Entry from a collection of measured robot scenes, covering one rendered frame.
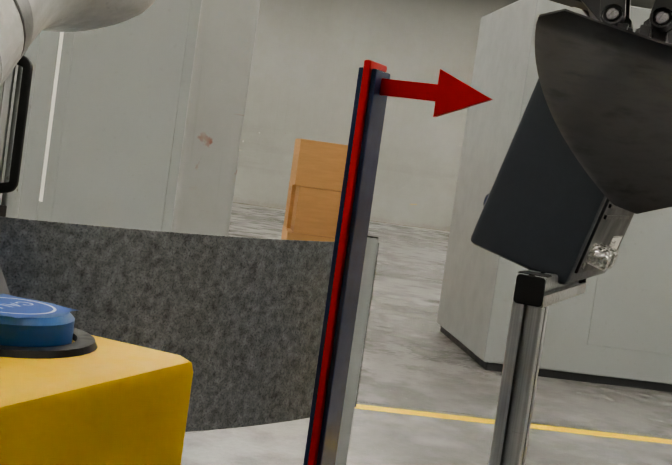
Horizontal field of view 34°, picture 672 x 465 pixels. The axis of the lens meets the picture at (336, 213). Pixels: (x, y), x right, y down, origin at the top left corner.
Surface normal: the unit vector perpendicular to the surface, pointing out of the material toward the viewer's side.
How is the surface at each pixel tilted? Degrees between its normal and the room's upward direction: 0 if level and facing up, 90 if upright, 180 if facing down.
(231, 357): 90
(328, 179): 90
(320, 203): 90
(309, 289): 90
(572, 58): 164
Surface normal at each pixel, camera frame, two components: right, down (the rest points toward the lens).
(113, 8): 0.43, 0.89
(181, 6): 0.11, 0.07
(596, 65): -0.32, 0.94
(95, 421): 0.91, 0.15
